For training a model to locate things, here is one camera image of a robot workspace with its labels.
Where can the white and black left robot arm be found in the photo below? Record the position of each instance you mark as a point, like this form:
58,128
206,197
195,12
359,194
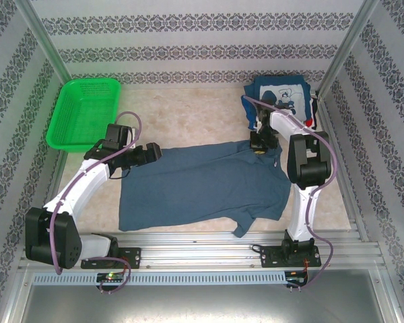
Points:
84,181

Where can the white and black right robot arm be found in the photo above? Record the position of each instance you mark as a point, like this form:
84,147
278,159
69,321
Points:
303,208

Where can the aluminium frame post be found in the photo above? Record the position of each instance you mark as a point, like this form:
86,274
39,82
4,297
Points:
43,40
346,47

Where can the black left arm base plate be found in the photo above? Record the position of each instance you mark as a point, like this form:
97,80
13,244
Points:
133,257

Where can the plain slate blue t-shirt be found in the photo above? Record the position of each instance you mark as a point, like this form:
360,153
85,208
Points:
195,188

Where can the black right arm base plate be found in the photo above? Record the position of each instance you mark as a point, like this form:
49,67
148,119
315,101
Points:
271,257

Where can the folded bright blue t-shirt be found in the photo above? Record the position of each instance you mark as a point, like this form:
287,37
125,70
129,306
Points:
249,112

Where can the grey metal shelf sheet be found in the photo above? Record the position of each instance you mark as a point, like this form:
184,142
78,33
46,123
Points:
202,303

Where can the aluminium front rail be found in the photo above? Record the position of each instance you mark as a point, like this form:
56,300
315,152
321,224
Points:
195,249

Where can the folded blue cartoon print t-shirt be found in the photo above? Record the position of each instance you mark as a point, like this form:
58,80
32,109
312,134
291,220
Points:
283,97

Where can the green plastic basket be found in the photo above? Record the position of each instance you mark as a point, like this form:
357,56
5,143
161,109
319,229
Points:
84,117

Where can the folded white red blue t-shirt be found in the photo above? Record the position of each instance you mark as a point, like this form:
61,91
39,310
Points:
312,114

